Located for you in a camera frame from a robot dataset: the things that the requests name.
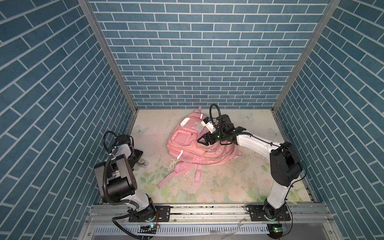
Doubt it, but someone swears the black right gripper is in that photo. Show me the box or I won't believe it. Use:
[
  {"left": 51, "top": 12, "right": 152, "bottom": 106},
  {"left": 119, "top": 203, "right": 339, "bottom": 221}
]
[{"left": 196, "top": 130, "right": 227, "bottom": 146}]

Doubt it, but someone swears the pink student backpack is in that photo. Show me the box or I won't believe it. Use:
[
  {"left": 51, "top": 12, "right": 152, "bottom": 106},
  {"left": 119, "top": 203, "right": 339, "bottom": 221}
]
[{"left": 157, "top": 107, "right": 242, "bottom": 189}]

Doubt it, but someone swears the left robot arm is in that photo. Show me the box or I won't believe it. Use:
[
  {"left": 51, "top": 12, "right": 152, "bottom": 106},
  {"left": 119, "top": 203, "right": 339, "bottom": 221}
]
[{"left": 94, "top": 131, "right": 156, "bottom": 222}]

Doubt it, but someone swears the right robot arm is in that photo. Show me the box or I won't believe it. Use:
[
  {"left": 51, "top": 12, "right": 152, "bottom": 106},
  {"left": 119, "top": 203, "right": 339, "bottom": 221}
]
[{"left": 198, "top": 115, "right": 303, "bottom": 220}]

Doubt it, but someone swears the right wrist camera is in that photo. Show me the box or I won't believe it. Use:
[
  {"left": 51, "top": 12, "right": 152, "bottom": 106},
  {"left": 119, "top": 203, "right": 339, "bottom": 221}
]
[{"left": 201, "top": 117, "right": 216, "bottom": 134}]

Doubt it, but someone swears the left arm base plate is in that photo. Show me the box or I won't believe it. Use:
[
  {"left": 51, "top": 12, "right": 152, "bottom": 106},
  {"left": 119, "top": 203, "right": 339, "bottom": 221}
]
[{"left": 129, "top": 205, "right": 171, "bottom": 223}]

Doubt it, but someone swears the aluminium front rail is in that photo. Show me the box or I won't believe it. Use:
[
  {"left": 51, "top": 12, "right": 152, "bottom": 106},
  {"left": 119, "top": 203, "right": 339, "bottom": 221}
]
[{"left": 80, "top": 202, "right": 342, "bottom": 240}]

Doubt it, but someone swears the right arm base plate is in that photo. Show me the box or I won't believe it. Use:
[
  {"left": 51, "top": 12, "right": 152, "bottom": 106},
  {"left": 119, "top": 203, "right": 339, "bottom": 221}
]
[{"left": 245, "top": 205, "right": 291, "bottom": 222}]

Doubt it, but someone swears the left corner aluminium post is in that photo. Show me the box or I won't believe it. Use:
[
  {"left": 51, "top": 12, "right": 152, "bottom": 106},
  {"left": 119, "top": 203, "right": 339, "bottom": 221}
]
[{"left": 77, "top": 0, "right": 138, "bottom": 113}]

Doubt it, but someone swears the corner aluminium post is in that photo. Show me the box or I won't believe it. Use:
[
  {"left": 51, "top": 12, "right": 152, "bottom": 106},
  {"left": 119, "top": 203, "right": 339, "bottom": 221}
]
[
  {"left": 272, "top": 0, "right": 343, "bottom": 112},
  {"left": 77, "top": 0, "right": 138, "bottom": 113}
]

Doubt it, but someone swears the right corner aluminium post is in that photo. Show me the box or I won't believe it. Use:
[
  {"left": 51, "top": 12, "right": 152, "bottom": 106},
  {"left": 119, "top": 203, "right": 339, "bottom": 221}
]
[{"left": 272, "top": 0, "right": 343, "bottom": 112}]

